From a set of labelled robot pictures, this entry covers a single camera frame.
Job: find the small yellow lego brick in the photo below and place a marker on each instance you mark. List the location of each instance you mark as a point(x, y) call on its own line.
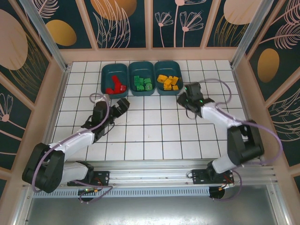
point(176, 82)
point(174, 77)
point(175, 87)
point(167, 87)

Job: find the orange yellow lego brick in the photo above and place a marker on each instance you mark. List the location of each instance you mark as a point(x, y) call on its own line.
point(168, 82)

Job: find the long green lego brick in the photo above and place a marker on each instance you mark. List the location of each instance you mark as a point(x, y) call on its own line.
point(140, 87)

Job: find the long red lego brick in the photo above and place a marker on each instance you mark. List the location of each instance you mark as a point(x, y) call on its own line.
point(114, 78)

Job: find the long yellow lego brick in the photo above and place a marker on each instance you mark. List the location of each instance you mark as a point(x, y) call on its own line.
point(161, 78)

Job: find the round green face lego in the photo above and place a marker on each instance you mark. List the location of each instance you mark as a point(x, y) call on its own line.
point(148, 87)

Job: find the teal plastic bin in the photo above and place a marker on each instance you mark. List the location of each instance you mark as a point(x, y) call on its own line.
point(164, 68)
point(150, 70)
point(107, 75)

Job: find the grey metal sheet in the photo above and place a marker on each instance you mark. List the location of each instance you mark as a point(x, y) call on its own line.
point(150, 211)

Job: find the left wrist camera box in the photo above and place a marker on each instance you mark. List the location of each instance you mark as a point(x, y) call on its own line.
point(99, 101)

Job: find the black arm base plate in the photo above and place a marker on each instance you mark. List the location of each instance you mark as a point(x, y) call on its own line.
point(103, 177)
point(199, 177)

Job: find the aluminium extrusion rail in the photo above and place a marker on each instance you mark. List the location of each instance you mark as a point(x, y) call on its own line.
point(150, 174)

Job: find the aluminium corner post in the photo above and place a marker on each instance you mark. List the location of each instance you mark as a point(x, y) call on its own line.
point(248, 30)
point(47, 37)

